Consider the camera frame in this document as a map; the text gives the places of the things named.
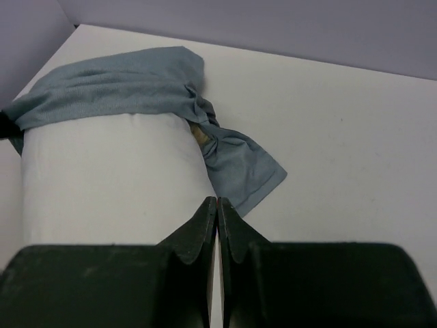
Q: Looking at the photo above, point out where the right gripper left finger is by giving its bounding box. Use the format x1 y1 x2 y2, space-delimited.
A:
1 197 217 327

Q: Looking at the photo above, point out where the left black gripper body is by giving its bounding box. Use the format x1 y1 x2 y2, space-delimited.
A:
0 111 20 140

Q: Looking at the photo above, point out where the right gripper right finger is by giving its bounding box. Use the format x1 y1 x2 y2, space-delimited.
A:
217 198 436 327

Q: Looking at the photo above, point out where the white pillow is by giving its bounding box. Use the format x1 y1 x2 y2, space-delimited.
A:
21 113 214 245

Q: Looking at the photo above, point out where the striped blue beige pillowcase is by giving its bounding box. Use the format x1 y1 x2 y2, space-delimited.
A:
2 46 287 216

